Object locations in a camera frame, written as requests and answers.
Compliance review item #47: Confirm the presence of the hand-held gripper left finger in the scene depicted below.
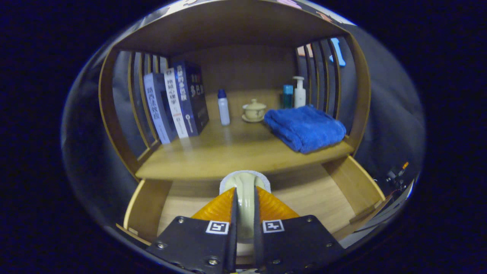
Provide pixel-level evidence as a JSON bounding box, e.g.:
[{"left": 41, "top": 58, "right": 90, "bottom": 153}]
[{"left": 146, "top": 186, "right": 239, "bottom": 274}]

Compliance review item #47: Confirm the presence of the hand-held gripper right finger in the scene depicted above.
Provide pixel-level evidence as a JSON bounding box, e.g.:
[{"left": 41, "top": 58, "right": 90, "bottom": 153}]
[{"left": 253, "top": 186, "right": 346, "bottom": 274}]

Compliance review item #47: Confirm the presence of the cream handled white brush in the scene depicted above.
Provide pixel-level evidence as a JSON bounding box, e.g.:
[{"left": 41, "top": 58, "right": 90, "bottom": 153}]
[{"left": 220, "top": 170, "right": 271, "bottom": 244}]

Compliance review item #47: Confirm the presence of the wooden drawer with black knob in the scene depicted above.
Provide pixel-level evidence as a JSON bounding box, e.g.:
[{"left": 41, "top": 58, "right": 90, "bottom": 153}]
[{"left": 116, "top": 155, "right": 392, "bottom": 267}]

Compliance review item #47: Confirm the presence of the wooden countertop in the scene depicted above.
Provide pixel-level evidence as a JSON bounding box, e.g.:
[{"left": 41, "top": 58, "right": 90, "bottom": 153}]
[{"left": 135, "top": 89, "right": 355, "bottom": 180}]

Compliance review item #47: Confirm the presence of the wooden cabinet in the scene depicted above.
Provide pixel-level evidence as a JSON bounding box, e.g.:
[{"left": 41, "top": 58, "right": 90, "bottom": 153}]
[{"left": 98, "top": 0, "right": 371, "bottom": 181}]

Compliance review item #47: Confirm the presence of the folded blue towel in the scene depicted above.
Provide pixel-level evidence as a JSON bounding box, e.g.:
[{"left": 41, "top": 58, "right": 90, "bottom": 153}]
[{"left": 264, "top": 105, "right": 347, "bottom": 154}]

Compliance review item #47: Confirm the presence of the beige lidded teacup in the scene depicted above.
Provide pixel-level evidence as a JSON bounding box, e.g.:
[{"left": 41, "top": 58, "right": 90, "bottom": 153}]
[{"left": 242, "top": 99, "right": 267, "bottom": 123}]

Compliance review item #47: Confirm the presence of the white bottle with blue cap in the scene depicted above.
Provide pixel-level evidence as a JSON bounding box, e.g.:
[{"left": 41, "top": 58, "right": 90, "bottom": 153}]
[{"left": 217, "top": 89, "right": 231, "bottom": 126}]

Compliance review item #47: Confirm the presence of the dark blue book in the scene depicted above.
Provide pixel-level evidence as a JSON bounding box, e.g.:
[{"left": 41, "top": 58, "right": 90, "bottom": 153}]
[{"left": 173, "top": 60, "right": 210, "bottom": 137}]

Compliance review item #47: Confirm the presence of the black and orange tool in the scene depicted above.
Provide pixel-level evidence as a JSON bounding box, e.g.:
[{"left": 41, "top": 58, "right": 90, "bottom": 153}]
[{"left": 385, "top": 162, "right": 411, "bottom": 187}]

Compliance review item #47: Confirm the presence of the white book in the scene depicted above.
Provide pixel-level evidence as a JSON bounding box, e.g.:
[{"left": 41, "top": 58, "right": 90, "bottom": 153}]
[{"left": 164, "top": 67, "right": 189, "bottom": 139}]

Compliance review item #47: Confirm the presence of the teal bottle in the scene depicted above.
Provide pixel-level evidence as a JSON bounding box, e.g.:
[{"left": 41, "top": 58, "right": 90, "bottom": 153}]
[{"left": 282, "top": 84, "right": 294, "bottom": 109}]

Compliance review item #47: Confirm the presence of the white pump bottle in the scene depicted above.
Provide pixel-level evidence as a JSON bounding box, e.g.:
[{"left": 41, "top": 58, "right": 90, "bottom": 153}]
[{"left": 293, "top": 76, "right": 306, "bottom": 108}]

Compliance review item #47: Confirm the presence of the pale lavender book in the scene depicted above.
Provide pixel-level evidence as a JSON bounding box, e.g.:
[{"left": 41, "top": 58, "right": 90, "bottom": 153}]
[{"left": 143, "top": 72, "right": 178, "bottom": 145}]

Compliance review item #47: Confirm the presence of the black backdrop cloth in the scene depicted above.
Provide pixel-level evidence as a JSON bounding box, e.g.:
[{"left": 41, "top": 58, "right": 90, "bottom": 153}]
[{"left": 61, "top": 0, "right": 425, "bottom": 244}]

